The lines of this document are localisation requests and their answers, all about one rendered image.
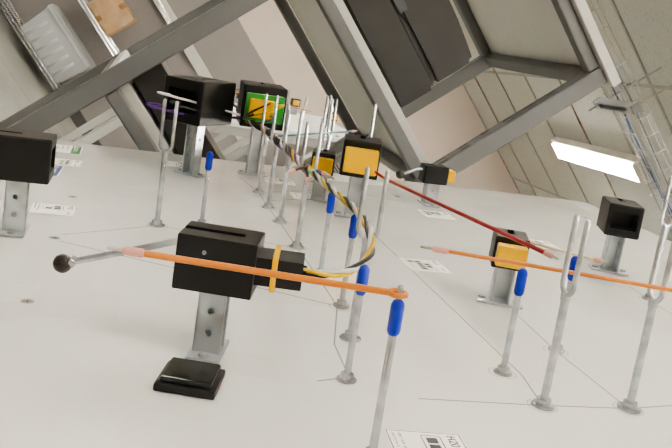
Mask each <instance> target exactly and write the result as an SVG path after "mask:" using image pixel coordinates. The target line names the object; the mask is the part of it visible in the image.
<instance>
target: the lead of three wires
mask: <svg viewBox="0 0 672 448"><path fill-rule="evenodd" d="M365 234H366V237H367V240H368V242H367V252H366V253H365V255H364V256H363V258H362V259H361V261H359V262H357V263H355V264H353V265H351V266H349V267H346V268H344V269H321V270H313V269H308V268H304V269H303V271H307V272H306V276H312V277H318V278H329V277H330V278H343V277H347V276H350V275H352V274H354V273H355V272H356V271H358V270H359V268H360V266H361V265H363V264H366V265H367V266H368V264H369V262H370V259H371V258H373V256H374V255H375V243H376V238H375V236H374V235H373V229H372V228H369V230H368V229H365Z"/></svg>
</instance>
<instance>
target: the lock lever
mask: <svg viewBox="0 0 672 448"><path fill-rule="evenodd" d="M172 245H177V238H172V239H167V240H163V241H159V242H154V243H149V244H144V245H139V246H134V247H136V248H143V249H144V250H148V251H149V250H154V249H159V248H163V247H168V246H172ZM118 256H124V254H123V253H122V252H119V251H108V252H103V253H98V254H92V255H87V256H82V257H76V256H74V255H73V256H72V257H71V259H70V260H69V262H68V264H69V266H70V267H72V268H73V267H74V266H75V265H76V264H81V263H87V262H92V261H97V260H103V259H108V258H113V257H118Z"/></svg>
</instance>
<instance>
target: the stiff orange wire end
mask: <svg viewBox="0 0 672 448"><path fill-rule="evenodd" d="M107 249H108V250H113V251H119V252H122V253H123V254H124V255H126V256H132V257H139V258H143V257H147V258H153V259H159V260H165V261H172V262H178V263H184V264H191V265H197V266H203V267H210V268H216V269H222V270H229V271H235V272H241V273H248V274H254V275H260V276H267V277H273V278H279V279H285V280H292V281H298V282H304V283H311V284H317V285H323V286H330V287H336V288H342V289H349V290H355V291H361V292H368V293H374V294H380V295H387V296H390V297H393V298H397V299H405V298H408V296H409V293H408V292H407V291H406V290H403V291H402V293H398V289H397V288H395V287H391V288H381V287H375V286H369V285H362V284H356V283H350V282H344V281H337V280H331V279H325V278H318V277H312V276H306V275H299V274H293V273H287V272H280V271H274V270H268V269H261V268H255V267H249V266H242V265H236V264H230V263H223V262H217V261H211V260H204V259H198V258H192V257H186V256H179V255H173V254H167V253H160V252H154V251H148V250H144V249H143V248H136V247H130V246H124V247H123V248H118V247H112V246H108V247H107Z"/></svg>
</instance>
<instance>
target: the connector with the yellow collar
mask: <svg viewBox="0 0 672 448"><path fill-rule="evenodd" d="M274 252H275V249H272V248H265V247H262V249H261V251H260V252H259V254H258V256H257V261H256V268H261V269H268V270H271V269H272V261H273V256H274ZM304 261H305V253H301V252H294V251H287V250H281V252H280V256H279V261H278V268H277V271H280V272H287V273H293V274H299V275H306V272H307V271H303V269H304V268H307V266H305V265H304ZM301 283H302V282H298V281H292V280H285V279H279V278H276V283H275V288H280V289H287V290H294V291H300V290H301ZM269 284H270V277H267V276H260V275H255V276H254V283H253V285H258V286H265V287H269Z"/></svg>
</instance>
